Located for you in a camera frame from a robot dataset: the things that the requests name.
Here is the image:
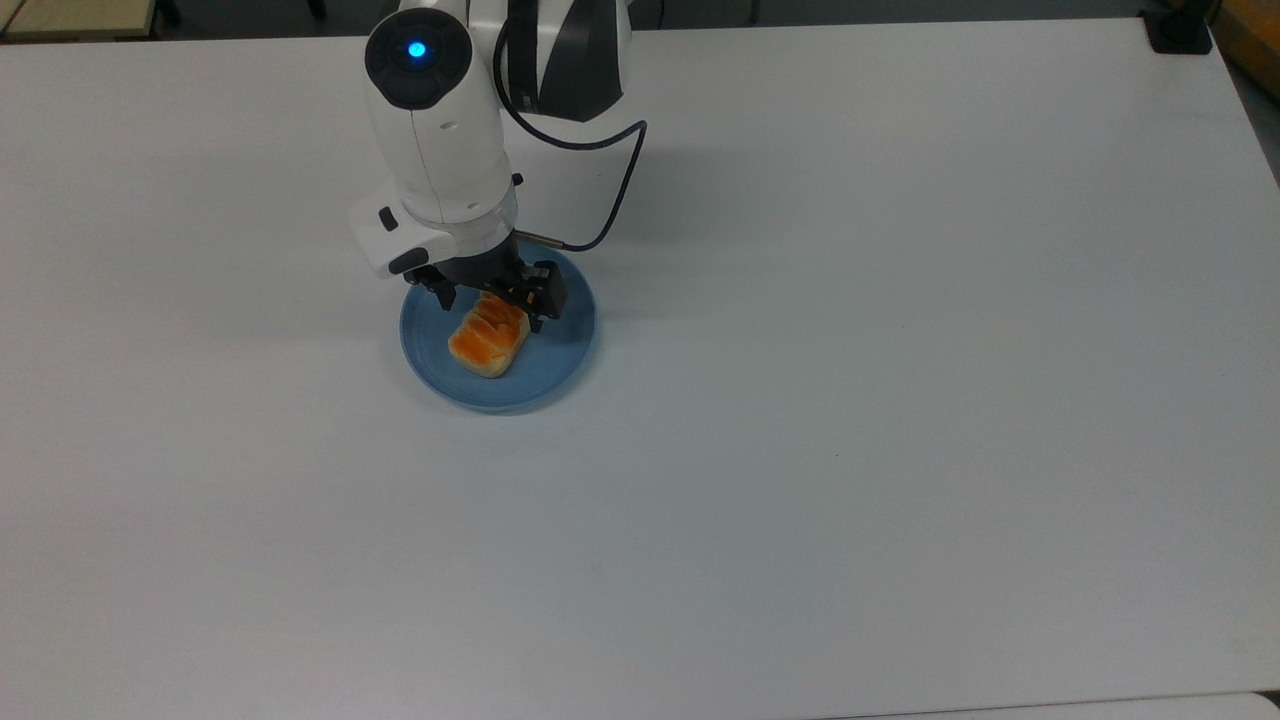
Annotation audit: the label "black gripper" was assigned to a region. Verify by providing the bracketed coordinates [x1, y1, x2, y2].
[404, 234, 570, 337]

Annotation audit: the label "orange glazed bread piece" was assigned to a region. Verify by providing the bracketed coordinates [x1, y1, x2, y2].
[447, 291, 532, 380]

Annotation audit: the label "blue round plate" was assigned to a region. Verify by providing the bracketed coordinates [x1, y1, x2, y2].
[399, 237, 599, 414]

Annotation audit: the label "light wooden desk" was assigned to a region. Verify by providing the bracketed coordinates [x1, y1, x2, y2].
[0, 0, 158, 43]

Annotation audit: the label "black table corner clamp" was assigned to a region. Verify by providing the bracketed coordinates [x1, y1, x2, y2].
[1140, 0, 1214, 56]

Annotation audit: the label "brown wooden board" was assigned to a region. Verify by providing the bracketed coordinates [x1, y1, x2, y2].
[1208, 0, 1280, 98]

